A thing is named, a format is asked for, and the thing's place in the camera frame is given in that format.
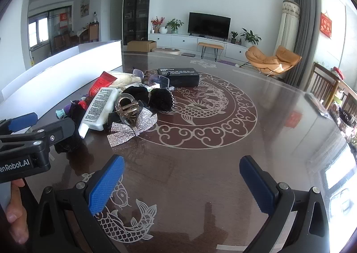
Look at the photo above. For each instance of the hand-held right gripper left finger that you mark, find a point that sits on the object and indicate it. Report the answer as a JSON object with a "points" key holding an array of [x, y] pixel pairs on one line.
{"points": [[106, 183]]}

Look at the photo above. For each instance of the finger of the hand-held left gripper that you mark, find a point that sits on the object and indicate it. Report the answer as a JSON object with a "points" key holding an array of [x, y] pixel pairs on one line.
{"points": [[23, 121], [60, 130]]}

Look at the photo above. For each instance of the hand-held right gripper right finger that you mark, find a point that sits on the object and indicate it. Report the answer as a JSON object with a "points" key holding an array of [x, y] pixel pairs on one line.
{"points": [[256, 186]]}

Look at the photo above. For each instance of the purple toy figure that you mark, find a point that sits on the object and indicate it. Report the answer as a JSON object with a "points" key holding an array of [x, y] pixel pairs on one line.
{"points": [[68, 108]]}

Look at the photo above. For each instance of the white lotion bottle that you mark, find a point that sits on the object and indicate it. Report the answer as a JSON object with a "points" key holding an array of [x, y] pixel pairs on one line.
{"points": [[97, 109]]}

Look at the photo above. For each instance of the red tube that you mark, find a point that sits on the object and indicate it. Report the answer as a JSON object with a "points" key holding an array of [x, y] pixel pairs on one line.
{"points": [[101, 81]]}

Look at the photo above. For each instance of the white cardboard box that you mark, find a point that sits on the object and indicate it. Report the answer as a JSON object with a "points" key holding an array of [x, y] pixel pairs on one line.
{"points": [[69, 60]]}

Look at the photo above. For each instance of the clear hair claw clip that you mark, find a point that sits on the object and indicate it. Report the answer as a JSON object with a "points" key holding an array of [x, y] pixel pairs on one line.
{"points": [[128, 110]]}

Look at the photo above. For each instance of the rhinestone bow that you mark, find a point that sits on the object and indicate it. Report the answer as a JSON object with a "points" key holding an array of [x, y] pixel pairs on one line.
{"points": [[145, 122]]}

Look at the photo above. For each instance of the cream knit cloth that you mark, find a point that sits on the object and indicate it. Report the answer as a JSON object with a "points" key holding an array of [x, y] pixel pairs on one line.
{"points": [[122, 78]]}

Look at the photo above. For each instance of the black velvet hair bow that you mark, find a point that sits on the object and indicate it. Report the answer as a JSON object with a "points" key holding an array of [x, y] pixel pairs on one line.
{"points": [[161, 99]]}

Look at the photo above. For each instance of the clear frame glasses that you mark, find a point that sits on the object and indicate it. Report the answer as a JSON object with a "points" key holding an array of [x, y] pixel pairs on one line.
{"points": [[164, 81]]}

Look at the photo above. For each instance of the black rectangular box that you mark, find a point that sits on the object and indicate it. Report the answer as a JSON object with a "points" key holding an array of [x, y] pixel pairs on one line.
{"points": [[181, 77]]}

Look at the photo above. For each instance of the dark patterned desktop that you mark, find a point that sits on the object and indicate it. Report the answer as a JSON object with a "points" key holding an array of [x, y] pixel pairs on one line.
{"points": [[195, 172]]}

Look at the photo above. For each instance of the person's left hand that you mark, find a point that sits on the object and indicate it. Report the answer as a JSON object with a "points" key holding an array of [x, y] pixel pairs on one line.
{"points": [[18, 208]]}

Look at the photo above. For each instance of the wooden dining chair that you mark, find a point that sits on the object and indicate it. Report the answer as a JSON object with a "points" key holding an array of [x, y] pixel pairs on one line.
{"points": [[94, 32], [58, 42], [67, 39]]}

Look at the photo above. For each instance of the wooden dining table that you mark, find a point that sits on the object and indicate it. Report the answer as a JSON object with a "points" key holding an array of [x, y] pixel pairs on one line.
{"points": [[83, 34]]}

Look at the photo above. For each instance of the dark flat object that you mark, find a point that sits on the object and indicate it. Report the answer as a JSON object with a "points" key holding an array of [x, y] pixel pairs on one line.
{"points": [[316, 103]]}

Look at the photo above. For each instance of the red window poster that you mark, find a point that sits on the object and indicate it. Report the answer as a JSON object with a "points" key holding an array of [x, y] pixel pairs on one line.
{"points": [[64, 20]]}

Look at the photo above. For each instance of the brown cardboard box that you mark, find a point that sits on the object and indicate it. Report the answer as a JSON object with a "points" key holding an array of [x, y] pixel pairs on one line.
{"points": [[140, 46]]}

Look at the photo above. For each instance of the brown slatted wooden chair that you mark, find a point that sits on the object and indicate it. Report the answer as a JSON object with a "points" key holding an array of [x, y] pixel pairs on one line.
{"points": [[320, 83]]}

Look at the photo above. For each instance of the orange lounge chair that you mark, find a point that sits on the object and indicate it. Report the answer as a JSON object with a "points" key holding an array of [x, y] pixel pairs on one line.
{"points": [[265, 60]]}

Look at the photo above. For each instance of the purple floor mat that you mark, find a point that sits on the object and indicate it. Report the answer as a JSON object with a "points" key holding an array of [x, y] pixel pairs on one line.
{"points": [[226, 62]]}

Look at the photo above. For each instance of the white door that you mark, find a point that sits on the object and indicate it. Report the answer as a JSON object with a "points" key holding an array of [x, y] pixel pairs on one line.
{"points": [[116, 16]]}

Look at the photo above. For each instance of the beige oval floor board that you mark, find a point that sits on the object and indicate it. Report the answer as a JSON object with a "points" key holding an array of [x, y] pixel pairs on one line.
{"points": [[167, 51]]}

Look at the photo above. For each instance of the white round vase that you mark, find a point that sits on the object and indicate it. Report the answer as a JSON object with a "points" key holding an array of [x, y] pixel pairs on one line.
{"points": [[163, 30]]}

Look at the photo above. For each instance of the red flowers in vase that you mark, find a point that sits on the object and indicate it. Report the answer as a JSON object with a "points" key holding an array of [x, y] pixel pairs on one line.
{"points": [[156, 22]]}

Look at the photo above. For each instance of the dark glass display cabinet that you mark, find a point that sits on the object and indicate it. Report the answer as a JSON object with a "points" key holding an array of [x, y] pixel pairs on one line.
{"points": [[138, 4]]}

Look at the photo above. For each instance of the dark floor pad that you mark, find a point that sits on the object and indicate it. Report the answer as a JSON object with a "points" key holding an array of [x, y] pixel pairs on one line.
{"points": [[188, 54]]}

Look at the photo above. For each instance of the white television cabinet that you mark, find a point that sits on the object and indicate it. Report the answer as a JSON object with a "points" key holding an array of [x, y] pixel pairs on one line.
{"points": [[178, 41]]}

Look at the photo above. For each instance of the orange bench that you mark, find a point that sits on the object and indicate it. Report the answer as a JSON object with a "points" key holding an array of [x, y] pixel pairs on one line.
{"points": [[210, 44]]}

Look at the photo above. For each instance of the large potted plant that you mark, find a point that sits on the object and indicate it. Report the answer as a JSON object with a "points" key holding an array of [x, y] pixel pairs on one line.
{"points": [[251, 36]]}

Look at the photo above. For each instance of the small potted plant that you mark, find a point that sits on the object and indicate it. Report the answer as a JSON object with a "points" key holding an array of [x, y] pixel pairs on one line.
{"points": [[233, 36]]}

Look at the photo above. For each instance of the green leafy potted plant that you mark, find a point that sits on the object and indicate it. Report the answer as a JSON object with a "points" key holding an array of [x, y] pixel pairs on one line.
{"points": [[174, 23]]}

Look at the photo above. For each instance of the grey curtain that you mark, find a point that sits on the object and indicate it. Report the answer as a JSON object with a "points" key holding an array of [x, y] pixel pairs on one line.
{"points": [[305, 32]]}

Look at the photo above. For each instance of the covered standing air conditioner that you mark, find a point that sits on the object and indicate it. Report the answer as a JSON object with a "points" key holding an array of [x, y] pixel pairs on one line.
{"points": [[288, 27]]}

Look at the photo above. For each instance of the black television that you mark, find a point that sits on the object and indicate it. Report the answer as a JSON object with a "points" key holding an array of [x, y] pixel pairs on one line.
{"points": [[209, 23]]}

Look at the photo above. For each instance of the framed wall painting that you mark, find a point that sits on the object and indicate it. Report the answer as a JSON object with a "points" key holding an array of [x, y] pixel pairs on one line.
{"points": [[85, 6]]}

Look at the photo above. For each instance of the red wall hanging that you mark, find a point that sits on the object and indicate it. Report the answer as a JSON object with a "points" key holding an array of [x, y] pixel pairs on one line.
{"points": [[325, 25]]}

